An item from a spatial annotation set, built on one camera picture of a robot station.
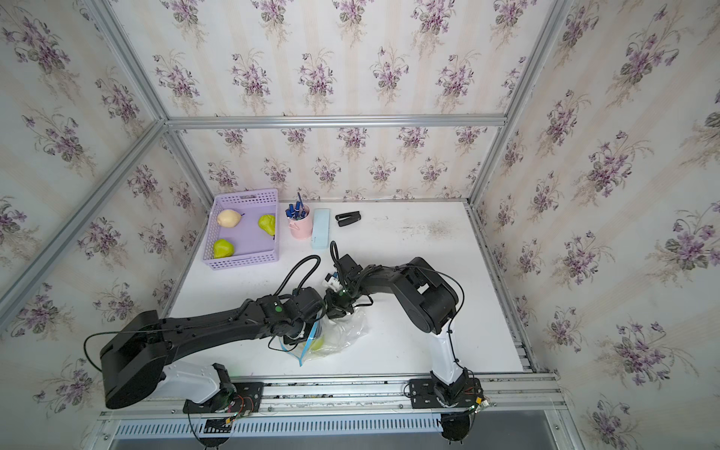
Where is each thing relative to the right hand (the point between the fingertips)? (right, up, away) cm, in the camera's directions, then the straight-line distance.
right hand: (325, 318), depth 87 cm
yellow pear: (-40, +32, +20) cm, 55 cm away
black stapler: (+6, +33, +25) cm, 42 cm away
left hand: (0, -3, -6) cm, 6 cm away
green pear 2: (-38, +21, +11) cm, 45 cm away
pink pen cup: (-11, +28, +16) cm, 34 cm away
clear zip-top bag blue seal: (+2, -2, -9) cm, 10 cm away
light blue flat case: (-5, +28, +21) cm, 35 cm away
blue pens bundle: (-12, +35, +17) cm, 41 cm away
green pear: (-25, +30, +20) cm, 44 cm away
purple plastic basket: (-33, +21, +24) cm, 46 cm away
